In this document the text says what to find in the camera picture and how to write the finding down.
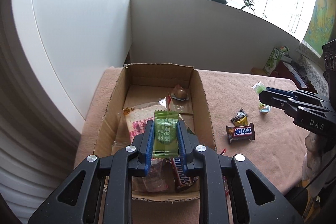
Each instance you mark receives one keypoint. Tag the brown jelly cup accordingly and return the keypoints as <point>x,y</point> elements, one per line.
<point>179,93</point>

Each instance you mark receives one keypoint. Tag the green carton box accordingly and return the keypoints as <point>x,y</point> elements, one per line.
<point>274,59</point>

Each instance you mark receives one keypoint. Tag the pink table cloth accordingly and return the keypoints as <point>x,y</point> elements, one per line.
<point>215,97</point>

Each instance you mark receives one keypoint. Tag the Snickers bar English label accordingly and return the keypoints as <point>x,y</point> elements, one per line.
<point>181,181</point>

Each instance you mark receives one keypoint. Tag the yellow jelly cup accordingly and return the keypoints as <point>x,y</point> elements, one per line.
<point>263,108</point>

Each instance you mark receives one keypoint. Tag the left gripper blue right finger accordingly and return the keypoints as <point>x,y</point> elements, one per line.
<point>185,139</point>

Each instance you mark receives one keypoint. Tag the Snickers bar Chinese label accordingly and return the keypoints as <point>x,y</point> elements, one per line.
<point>241,132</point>

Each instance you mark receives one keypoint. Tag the green square candy packet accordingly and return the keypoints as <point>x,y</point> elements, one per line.
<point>165,134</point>

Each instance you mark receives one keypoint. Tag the yellow candy wrapper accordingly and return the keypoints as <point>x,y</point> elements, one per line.
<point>242,121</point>

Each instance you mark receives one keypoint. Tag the red clear prune packet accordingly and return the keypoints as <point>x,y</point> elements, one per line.
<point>159,179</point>

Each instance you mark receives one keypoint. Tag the wall map poster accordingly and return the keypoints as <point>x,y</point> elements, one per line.
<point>321,25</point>

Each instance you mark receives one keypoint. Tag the gloved right hand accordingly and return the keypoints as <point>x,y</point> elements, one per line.
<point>320,151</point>

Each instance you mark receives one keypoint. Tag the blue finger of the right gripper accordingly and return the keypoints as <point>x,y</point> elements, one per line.
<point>281,92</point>
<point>278,101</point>

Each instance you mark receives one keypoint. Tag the green candy clear wrapper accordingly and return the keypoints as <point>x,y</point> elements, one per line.
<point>259,87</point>

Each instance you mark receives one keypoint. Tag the brown cardboard box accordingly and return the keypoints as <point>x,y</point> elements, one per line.
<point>137,91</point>

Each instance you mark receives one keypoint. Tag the red white snack bag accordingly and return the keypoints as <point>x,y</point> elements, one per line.
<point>136,117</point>

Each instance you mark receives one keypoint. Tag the black white candy wrapper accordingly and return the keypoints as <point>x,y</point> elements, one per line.
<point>239,116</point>

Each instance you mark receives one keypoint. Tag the white cabinet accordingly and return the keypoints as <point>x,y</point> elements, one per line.
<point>69,44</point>

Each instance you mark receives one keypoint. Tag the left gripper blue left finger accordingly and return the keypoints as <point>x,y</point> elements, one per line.
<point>145,150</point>

